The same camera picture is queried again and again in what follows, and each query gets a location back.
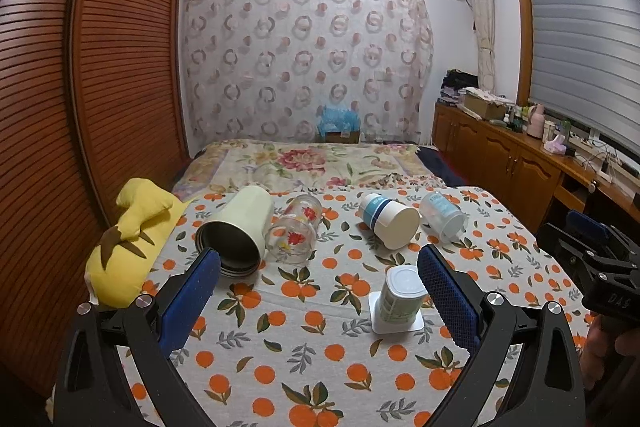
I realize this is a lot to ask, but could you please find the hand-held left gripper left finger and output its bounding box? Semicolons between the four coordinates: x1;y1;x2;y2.
52;248;222;427

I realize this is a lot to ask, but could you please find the orange fruit print blanket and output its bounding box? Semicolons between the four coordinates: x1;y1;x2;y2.
46;186;592;427

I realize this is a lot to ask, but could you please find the grey striped window blind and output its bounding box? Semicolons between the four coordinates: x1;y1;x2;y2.
525;0;640;134

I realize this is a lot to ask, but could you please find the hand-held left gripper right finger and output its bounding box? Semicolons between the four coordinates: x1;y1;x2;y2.
417;244;586;427

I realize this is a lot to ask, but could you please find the beige patterned window curtain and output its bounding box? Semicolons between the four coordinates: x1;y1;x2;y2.
462;0;498;95

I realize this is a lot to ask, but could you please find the floral bed blanket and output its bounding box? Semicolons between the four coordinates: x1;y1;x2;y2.
171;139;447;195

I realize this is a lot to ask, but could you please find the blue plastic bag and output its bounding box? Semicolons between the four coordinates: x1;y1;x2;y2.
316;104;362;135

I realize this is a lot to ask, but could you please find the pale green steel tumbler cup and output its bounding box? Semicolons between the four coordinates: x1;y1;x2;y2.
194;185;275;279

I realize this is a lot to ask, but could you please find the pile of dark clothes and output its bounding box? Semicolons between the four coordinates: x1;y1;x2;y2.
440;68;482;108

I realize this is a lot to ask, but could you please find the clear plastic cup blue print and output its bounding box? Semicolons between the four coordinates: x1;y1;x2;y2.
418;190;470;243

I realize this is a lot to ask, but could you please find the white square coaster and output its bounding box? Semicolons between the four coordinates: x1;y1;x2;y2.
368;291;425;335

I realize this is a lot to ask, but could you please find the white blue banded paper cup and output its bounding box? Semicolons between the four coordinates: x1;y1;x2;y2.
358;192;421;251

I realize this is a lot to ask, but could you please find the wooden sideboard cabinet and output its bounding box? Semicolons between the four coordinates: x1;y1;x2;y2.
432;101;640;233

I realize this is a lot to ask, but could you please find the circle pattern lace curtain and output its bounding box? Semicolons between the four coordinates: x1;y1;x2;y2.
179;0;435;146

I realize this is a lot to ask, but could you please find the yellow plush toy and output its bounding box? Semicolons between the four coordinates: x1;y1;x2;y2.
84;178;195;309

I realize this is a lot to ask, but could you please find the pink thermos jug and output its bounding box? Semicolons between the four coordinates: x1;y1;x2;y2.
526;103;546;139

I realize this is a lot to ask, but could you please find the white green printed cup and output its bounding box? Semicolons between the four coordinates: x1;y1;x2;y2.
380;265;429;326

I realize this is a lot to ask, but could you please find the cardboard box with papers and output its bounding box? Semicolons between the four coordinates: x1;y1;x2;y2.
459;88;516;122

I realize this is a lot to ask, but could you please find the flower print glass cup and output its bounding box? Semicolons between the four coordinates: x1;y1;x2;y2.
263;193;324;266

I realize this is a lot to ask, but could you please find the wooden slatted wardrobe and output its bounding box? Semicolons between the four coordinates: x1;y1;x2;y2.
0;0;192;408

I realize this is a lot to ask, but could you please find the person's right hand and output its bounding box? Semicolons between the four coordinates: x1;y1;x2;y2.
584;317;617;389

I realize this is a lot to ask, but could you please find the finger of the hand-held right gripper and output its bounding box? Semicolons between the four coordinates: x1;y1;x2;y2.
565;209;632;258
535;222;601;293

